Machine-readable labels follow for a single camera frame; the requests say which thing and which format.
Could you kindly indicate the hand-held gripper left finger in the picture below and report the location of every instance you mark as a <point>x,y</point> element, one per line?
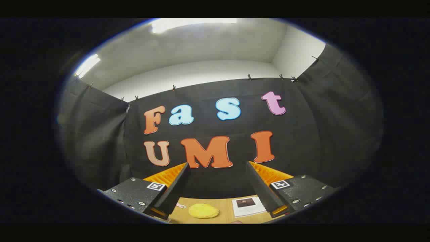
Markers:
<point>173,193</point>

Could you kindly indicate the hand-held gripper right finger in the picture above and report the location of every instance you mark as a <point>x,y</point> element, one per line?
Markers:
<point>263,191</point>

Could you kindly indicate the pink and green plush toy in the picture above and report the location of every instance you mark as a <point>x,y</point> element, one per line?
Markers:
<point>180,205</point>

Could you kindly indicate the white printed leaflet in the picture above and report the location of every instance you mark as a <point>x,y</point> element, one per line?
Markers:
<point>248,205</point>

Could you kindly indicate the yellow pineapple plush toy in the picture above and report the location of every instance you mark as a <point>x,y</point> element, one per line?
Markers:
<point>203,211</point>

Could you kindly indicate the long ceiling light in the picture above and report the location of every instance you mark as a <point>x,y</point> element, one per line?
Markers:
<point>87,65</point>
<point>191,24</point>

